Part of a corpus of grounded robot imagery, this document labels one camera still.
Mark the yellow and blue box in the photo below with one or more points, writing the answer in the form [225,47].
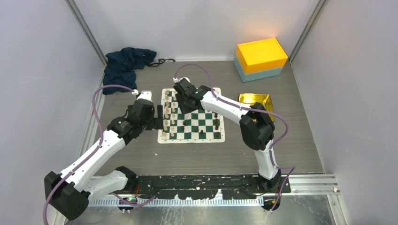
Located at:
[259,59]

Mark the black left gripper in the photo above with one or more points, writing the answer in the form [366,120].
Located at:
[156,123]

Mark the gold metal tin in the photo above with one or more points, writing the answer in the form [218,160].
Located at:
[252,98]

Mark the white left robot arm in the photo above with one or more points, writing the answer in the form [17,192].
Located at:
[71,190]

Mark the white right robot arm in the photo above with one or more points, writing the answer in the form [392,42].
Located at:
[257,128]

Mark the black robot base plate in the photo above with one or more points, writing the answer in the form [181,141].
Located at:
[205,191]

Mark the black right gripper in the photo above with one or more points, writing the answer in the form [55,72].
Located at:
[184,110]

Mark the green white chess mat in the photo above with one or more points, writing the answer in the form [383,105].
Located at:
[202,119]

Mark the dark blue cloth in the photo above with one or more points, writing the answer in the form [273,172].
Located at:
[121,66]

